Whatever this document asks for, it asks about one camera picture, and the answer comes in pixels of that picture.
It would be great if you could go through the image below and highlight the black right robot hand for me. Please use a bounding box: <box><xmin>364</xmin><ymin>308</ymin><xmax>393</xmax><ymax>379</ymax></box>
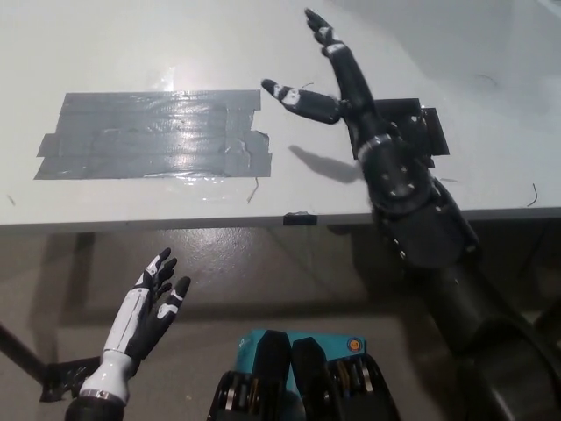
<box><xmin>260</xmin><ymin>7</ymin><xmax>399</xmax><ymax>155</ymax></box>

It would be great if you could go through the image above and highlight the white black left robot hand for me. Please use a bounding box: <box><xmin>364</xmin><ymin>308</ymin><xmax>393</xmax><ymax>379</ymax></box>
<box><xmin>80</xmin><ymin>247</ymin><xmax>192</xmax><ymax>405</ymax></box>

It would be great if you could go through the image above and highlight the black teal robot torso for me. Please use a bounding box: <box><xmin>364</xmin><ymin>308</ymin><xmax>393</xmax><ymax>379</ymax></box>
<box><xmin>208</xmin><ymin>329</ymin><xmax>401</xmax><ymax>421</ymax></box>

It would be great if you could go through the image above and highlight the black tape square patch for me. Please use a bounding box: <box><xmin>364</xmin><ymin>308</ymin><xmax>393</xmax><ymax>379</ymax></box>
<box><xmin>374</xmin><ymin>99</ymin><xmax>451</xmax><ymax>170</ymax></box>

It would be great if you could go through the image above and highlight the small black tape strip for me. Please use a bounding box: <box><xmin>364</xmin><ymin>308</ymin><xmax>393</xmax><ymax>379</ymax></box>
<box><xmin>282</xmin><ymin>210</ymin><xmax>317</xmax><ymax>227</ymax></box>

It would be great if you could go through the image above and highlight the grey duct tape patch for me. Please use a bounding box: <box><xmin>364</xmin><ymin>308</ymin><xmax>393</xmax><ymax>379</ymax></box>
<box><xmin>33</xmin><ymin>89</ymin><xmax>273</xmax><ymax>180</ymax></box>

